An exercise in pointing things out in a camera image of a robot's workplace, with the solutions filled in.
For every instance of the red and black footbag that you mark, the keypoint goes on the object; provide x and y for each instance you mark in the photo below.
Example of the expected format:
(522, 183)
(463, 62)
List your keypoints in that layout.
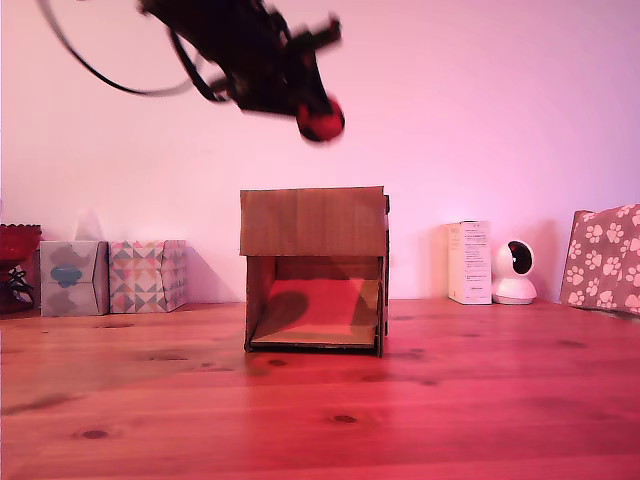
(322, 122)

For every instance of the cardboard dice tower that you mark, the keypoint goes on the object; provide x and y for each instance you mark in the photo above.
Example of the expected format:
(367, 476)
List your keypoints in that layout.
(312, 222)

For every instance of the geometric pattern tissue box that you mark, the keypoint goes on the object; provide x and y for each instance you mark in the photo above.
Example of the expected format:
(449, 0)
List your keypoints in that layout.
(145, 275)

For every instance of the white printed carton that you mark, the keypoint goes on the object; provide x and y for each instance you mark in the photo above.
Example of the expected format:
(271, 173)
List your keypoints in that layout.
(468, 262)

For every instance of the grey cloud print tissue box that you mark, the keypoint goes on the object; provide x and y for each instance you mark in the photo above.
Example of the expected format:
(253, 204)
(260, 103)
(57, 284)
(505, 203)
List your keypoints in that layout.
(67, 277)

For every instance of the red glass bowl on stand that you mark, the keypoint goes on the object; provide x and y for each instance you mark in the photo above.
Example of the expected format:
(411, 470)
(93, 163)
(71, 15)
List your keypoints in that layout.
(17, 245)

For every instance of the paw print fabric cushion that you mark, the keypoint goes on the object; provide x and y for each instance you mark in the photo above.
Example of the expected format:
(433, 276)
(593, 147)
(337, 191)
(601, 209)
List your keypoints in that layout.
(602, 260)

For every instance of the small white round camera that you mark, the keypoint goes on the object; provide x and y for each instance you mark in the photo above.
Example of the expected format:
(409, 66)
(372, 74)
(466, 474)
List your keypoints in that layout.
(515, 275)

